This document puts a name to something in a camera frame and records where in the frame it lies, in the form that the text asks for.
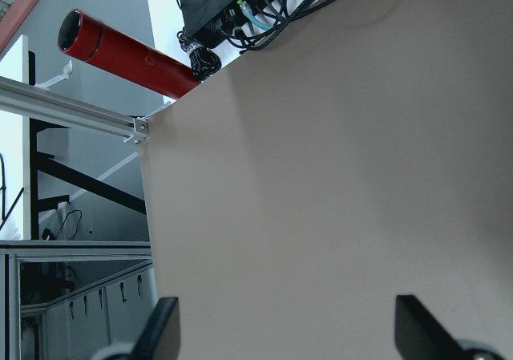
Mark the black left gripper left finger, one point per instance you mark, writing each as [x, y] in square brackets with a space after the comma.
[160, 338]

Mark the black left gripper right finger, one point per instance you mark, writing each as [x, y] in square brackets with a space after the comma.
[418, 334]

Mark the red cylindrical tube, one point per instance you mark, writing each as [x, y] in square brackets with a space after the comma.
[89, 40]

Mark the aluminium frame cabinet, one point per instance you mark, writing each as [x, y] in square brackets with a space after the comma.
[70, 299]

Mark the black metal rack frame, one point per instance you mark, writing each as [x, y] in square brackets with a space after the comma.
[45, 163]

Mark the aluminium frame beam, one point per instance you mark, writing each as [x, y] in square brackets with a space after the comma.
[23, 99]

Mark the black electronics box with cables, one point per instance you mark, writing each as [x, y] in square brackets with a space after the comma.
[248, 25]

